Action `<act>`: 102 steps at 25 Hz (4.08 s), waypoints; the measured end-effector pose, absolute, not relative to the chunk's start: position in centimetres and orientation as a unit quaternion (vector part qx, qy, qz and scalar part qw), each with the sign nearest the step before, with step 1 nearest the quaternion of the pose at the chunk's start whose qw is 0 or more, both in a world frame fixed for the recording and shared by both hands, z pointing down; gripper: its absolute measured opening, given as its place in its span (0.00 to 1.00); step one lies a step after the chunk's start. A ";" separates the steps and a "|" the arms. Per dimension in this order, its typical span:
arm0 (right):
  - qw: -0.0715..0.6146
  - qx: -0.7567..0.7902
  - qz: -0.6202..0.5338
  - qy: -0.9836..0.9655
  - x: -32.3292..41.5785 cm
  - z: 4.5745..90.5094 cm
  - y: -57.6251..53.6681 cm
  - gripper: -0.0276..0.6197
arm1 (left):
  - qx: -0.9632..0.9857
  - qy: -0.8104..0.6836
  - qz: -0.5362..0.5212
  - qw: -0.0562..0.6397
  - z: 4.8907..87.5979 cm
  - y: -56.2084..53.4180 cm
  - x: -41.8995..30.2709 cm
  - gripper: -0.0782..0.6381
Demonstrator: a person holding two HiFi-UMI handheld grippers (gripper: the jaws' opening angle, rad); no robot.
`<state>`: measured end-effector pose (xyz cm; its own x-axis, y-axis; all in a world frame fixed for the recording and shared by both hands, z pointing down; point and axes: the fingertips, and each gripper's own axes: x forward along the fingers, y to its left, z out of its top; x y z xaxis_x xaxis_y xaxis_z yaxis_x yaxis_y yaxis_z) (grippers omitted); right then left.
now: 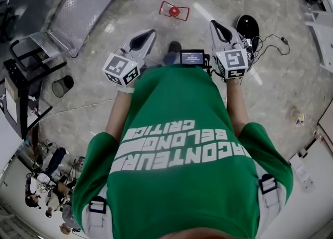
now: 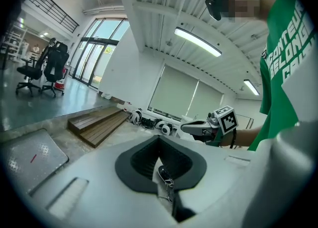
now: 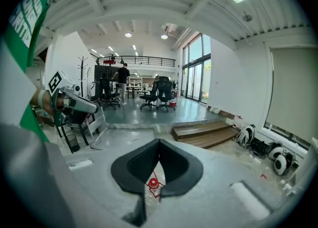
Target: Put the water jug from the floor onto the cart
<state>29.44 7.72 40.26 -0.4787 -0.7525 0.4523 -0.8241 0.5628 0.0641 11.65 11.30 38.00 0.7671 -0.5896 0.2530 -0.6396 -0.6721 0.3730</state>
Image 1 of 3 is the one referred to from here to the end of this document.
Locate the white wristband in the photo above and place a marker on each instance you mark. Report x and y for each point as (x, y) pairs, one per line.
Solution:
(125, 89)

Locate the black chest-mounted screen device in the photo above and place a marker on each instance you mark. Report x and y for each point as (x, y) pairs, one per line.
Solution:
(192, 57)

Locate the person's blue trouser leg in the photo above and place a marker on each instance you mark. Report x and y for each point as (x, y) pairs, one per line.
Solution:
(170, 58)

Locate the grey metal platform cart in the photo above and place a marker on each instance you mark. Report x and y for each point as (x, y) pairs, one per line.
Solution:
(88, 6)

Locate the black metal stand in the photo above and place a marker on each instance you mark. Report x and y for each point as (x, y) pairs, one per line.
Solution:
(24, 76)

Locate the black round glossy object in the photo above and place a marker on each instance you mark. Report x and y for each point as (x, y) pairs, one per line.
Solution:
(247, 26)

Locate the white flat box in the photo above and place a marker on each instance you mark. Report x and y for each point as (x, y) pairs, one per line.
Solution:
(301, 171)

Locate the white cabinet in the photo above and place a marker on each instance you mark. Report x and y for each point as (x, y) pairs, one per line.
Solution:
(322, 40)

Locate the person's dark shoe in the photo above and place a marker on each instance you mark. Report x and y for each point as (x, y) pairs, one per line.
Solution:
(174, 47)

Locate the person's right forearm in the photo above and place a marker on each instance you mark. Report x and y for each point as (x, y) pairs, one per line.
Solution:
(236, 102)

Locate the person's left forearm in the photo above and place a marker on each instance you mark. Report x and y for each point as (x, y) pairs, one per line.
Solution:
(117, 113)

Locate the green printed t-shirt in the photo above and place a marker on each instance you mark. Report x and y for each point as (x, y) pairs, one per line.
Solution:
(182, 154)

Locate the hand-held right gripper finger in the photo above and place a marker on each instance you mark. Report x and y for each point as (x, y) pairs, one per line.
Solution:
(234, 36)
(215, 37)

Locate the black mesh wastebasket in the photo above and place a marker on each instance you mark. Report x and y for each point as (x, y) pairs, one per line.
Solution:
(62, 86)

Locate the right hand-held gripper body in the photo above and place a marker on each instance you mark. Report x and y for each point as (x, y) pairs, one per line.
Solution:
(232, 62)

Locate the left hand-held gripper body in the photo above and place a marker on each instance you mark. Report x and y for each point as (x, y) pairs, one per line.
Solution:
(120, 68)

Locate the small colourful slipper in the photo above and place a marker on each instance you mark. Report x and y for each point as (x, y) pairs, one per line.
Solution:
(300, 119)

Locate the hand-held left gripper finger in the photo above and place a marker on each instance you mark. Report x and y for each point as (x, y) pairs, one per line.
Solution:
(148, 46)
(130, 39)

